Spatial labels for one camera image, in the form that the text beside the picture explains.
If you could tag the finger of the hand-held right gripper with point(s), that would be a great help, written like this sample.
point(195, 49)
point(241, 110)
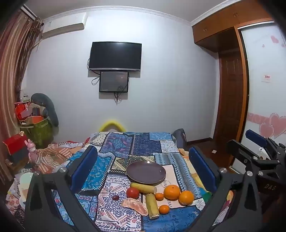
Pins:
point(257, 137)
point(240, 151)

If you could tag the dark red date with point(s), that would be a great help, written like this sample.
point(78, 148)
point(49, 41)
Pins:
point(115, 197)

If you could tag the dark purple plate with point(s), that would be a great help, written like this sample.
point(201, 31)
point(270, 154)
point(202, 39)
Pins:
point(145, 172)

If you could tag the pale round lid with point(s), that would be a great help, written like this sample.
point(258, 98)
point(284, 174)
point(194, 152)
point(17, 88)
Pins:
point(25, 181)

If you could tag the small tangerine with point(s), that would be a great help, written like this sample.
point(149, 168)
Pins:
point(159, 196)
point(164, 209)

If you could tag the grey neck pillow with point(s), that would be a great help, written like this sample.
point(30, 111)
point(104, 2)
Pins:
point(50, 109)

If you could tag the white paper note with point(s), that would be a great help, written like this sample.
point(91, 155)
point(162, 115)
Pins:
point(266, 77)

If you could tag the white air conditioner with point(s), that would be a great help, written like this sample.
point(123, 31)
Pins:
point(62, 24)

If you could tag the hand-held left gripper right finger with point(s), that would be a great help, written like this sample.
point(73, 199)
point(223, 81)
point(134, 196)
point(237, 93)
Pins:
point(201, 169)

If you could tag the brown striped curtain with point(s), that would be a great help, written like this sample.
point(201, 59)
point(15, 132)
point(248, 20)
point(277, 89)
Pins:
point(11, 67)

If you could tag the patchwork printed blanket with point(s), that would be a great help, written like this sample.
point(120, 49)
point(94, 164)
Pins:
point(134, 145)

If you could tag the pink plush toy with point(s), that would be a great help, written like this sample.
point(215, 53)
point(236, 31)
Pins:
point(32, 151)

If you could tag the large orange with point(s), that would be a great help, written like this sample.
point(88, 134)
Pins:
point(172, 192)
point(186, 197)

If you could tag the peeled pink pomelo segment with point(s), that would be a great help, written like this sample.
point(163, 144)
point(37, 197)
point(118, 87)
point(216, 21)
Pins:
point(134, 205)

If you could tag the orange striped cloth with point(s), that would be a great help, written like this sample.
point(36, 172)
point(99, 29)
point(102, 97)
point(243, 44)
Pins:
point(53, 154)

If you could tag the grey chair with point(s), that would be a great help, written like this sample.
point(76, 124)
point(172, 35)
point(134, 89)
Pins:
point(179, 136)

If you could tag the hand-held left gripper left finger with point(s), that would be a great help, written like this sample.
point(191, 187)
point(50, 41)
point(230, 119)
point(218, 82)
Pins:
point(83, 169)

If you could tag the black wall television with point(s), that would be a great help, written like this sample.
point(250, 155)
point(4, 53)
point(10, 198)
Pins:
point(115, 55)

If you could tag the red box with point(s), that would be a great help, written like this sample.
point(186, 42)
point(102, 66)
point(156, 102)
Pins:
point(15, 142)

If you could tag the red tomato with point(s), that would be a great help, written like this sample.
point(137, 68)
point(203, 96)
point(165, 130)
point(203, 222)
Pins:
point(133, 193)

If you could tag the green storage bag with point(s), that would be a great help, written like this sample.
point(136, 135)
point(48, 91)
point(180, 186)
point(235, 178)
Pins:
point(41, 133)

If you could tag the red gift bag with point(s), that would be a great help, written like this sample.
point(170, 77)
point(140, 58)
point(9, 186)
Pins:
point(21, 110)

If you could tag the white heart-print wardrobe door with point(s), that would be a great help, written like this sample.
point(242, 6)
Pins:
point(265, 100)

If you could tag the wooden overhead cabinet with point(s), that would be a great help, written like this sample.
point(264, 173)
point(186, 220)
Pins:
point(219, 24)

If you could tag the orange box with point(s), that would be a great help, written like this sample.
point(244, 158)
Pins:
point(35, 119)

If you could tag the yellow sugarcane piece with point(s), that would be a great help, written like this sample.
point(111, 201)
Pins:
point(152, 205)
point(143, 188)

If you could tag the small black wall monitor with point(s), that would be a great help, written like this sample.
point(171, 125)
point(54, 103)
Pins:
point(114, 81)

